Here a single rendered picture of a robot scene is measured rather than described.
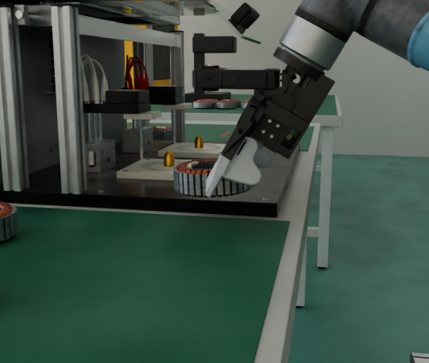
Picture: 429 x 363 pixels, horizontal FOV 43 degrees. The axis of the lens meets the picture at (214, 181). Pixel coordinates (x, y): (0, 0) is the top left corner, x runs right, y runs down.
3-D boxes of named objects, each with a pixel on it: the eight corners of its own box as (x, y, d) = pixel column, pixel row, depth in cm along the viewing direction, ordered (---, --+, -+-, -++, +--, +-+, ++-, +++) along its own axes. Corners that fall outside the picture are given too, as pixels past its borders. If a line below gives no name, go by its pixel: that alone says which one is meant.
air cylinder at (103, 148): (116, 166, 109) (115, 138, 108) (101, 173, 102) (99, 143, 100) (92, 165, 110) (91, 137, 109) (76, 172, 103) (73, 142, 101)
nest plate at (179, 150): (236, 148, 132) (236, 143, 131) (225, 158, 117) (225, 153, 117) (176, 147, 135) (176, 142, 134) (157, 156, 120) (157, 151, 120)
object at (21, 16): (151, 42, 142) (151, 30, 142) (23, 24, 83) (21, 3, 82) (145, 42, 143) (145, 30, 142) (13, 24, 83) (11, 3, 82)
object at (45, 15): (69, 29, 93) (68, 3, 93) (52, 26, 88) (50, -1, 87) (45, 29, 94) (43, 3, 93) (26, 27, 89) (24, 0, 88)
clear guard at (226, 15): (261, 44, 105) (262, 11, 104) (241, 37, 82) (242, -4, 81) (101, 45, 111) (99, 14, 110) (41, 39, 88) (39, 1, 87)
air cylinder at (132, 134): (153, 148, 132) (153, 125, 131) (143, 153, 125) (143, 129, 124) (133, 148, 133) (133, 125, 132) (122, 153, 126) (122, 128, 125)
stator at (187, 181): (259, 181, 81) (259, 155, 80) (248, 199, 70) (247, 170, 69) (186, 181, 83) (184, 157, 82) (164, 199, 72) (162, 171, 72)
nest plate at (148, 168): (216, 166, 108) (216, 160, 108) (199, 181, 94) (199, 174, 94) (143, 163, 111) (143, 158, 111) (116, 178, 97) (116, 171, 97)
